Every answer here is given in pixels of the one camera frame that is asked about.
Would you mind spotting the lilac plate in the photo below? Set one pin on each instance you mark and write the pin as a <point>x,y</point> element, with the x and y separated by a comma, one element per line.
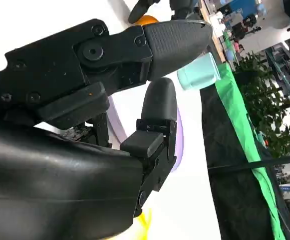
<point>117,122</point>

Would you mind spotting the black cloth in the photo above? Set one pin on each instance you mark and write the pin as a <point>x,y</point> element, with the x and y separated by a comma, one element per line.
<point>222,150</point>

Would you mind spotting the teal metal shelf frame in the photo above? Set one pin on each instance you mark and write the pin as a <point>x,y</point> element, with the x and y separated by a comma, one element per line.
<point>284,65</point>

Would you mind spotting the green cloth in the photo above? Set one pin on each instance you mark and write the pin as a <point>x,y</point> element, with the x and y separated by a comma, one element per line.
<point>234,105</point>

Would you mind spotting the orange and white bread roll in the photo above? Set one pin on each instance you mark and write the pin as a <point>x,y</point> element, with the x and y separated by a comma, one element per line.
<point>147,20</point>
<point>143,225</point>

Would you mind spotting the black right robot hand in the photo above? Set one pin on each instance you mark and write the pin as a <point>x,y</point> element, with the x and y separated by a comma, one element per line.
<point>47,175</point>

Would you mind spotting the green leafy plant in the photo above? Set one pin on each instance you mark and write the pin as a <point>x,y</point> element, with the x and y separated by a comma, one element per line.
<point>262,105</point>

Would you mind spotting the pale green mug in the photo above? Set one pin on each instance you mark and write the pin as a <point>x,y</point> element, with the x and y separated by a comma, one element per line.
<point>199,72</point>

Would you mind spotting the wooden workshop desk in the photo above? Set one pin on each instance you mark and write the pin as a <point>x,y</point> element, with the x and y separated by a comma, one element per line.
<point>214,32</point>

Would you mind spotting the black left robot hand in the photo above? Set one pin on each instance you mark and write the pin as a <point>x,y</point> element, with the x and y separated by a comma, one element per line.
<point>138,10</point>

